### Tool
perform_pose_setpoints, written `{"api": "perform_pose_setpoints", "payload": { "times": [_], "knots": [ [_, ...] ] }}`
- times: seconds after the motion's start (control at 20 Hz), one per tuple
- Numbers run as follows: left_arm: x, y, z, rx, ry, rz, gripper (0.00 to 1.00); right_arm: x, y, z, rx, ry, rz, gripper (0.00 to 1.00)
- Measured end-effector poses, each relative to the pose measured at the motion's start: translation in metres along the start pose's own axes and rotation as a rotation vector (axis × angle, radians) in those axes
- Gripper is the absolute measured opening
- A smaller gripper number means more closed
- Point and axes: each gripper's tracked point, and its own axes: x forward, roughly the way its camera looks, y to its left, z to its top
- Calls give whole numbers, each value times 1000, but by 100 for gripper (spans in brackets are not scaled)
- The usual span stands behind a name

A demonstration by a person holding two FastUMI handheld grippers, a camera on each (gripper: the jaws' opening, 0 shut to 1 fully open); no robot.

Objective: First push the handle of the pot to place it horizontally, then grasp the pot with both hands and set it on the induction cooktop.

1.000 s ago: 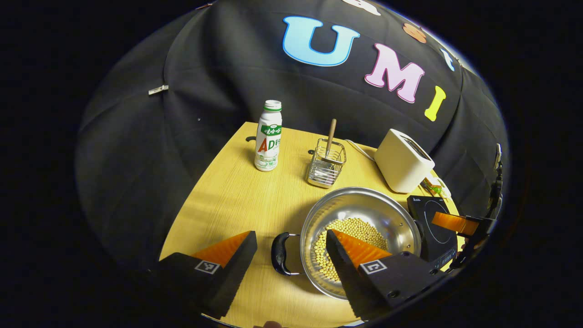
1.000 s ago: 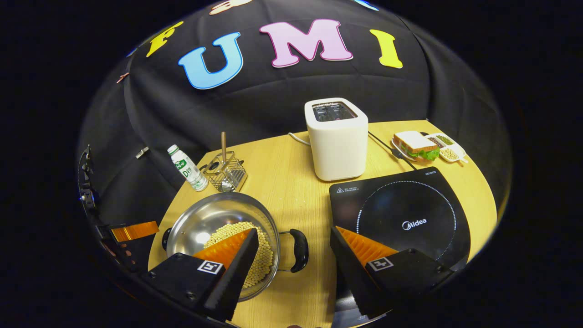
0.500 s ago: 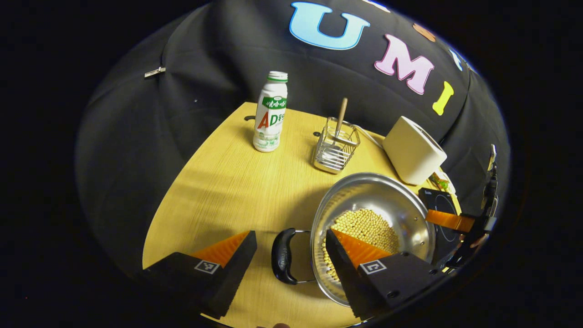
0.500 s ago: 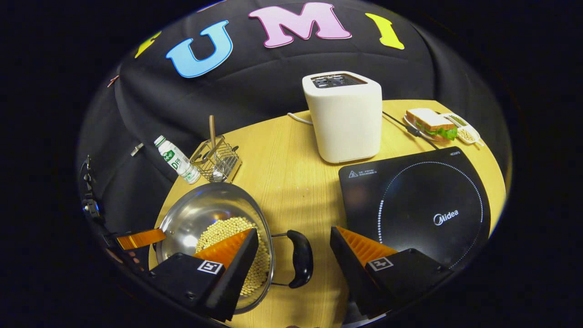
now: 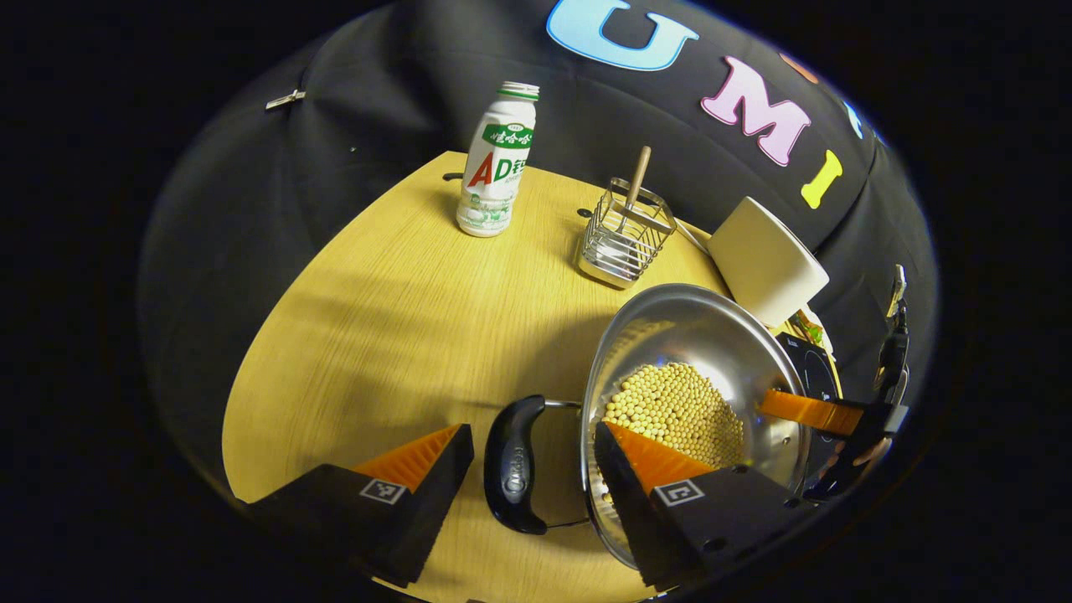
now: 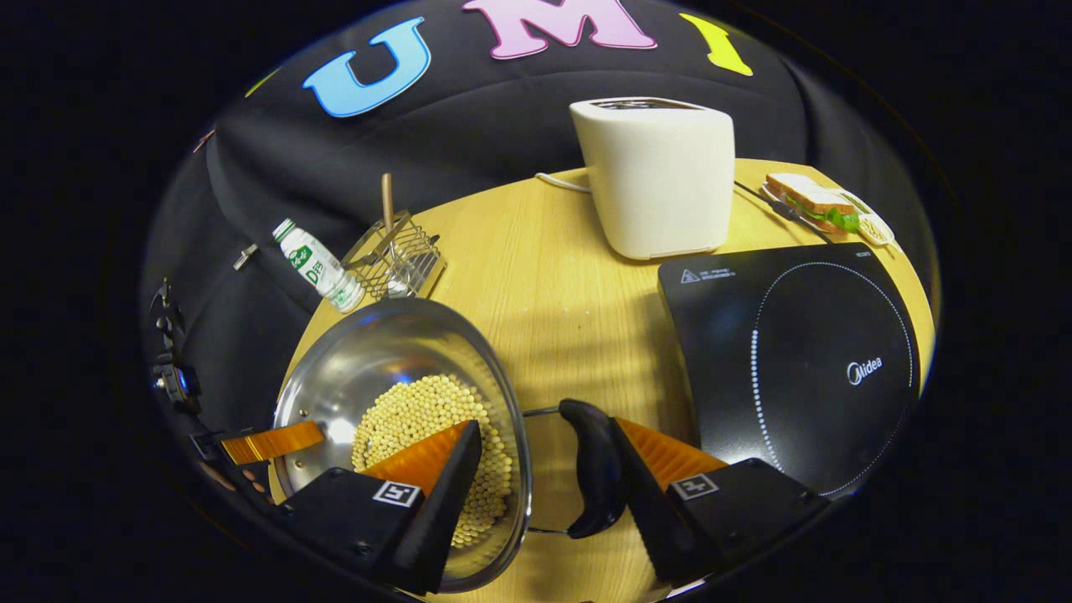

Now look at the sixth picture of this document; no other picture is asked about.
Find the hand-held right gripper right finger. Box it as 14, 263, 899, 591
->
607, 416, 830, 587

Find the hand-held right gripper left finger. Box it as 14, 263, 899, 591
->
276, 419, 484, 595

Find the stainless steel pot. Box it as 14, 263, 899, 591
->
270, 298, 629, 594

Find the black induction cooktop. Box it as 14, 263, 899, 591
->
657, 243, 922, 501

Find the pile of yellow soybeans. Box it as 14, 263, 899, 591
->
350, 374, 513, 549

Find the white bottle green label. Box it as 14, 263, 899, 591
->
272, 218, 367, 314

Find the white toaster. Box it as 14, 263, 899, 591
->
569, 96, 736, 260

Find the sandwich with lettuce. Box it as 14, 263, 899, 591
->
765, 173, 862, 234

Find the white divided bean dish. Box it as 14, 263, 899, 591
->
842, 191, 901, 250

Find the black backdrop cloth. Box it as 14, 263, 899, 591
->
142, 0, 930, 436

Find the metal wire basket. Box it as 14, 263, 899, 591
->
339, 209, 447, 301

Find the black power cable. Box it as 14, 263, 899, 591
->
734, 179, 834, 245

